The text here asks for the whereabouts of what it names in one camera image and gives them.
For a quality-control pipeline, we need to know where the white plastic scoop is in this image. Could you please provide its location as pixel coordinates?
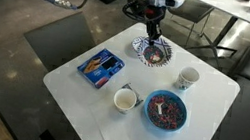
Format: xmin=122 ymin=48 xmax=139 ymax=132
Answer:
xmin=153 ymin=101 xmax=165 ymax=115

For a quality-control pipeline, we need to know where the grey chair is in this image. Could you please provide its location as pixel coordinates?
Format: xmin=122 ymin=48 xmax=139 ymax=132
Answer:
xmin=156 ymin=0 xmax=216 ymax=52

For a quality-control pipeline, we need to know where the blue patterned paper bowl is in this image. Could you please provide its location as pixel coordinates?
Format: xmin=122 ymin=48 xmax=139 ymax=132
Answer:
xmin=130 ymin=34 xmax=151 ymax=56
xmin=135 ymin=33 xmax=175 ymax=71

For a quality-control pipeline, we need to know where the coffee print paper cup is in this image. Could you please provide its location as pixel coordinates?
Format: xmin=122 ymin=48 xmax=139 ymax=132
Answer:
xmin=173 ymin=64 xmax=202 ymax=94

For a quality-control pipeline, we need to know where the blue cracker box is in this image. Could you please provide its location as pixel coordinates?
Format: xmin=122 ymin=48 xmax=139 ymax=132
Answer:
xmin=74 ymin=44 xmax=128 ymax=93

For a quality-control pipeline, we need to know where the large colourful cereal pile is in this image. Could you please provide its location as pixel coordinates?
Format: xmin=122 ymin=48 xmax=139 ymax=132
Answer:
xmin=145 ymin=92 xmax=186 ymax=132

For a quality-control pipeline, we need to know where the small dark packet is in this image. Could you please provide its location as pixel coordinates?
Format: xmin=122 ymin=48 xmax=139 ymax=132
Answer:
xmin=119 ymin=82 xmax=147 ymax=109

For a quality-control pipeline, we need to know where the small colourful cereal pile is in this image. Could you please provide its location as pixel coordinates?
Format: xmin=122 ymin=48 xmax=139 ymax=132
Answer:
xmin=142 ymin=44 xmax=167 ymax=66

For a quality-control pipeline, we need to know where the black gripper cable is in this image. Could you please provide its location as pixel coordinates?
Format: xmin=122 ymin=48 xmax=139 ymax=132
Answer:
xmin=120 ymin=0 xmax=154 ymax=25

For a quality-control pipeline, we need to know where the dark floor mat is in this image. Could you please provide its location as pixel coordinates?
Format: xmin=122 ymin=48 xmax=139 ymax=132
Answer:
xmin=18 ymin=3 xmax=102 ymax=79

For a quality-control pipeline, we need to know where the blue plastic bowl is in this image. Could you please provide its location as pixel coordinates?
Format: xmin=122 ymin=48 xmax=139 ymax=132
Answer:
xmin=140 ymin=87 xmax=192 ymax=135

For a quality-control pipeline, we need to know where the plain white paper cup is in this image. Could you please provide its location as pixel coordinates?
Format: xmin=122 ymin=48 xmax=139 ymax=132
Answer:
xmin=111 ymin=86 xmax=139 ymax=117

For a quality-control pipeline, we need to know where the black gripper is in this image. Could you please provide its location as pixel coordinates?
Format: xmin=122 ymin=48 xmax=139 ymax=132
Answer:
xmin=138 ymin=3 xmax=168 ymax=48

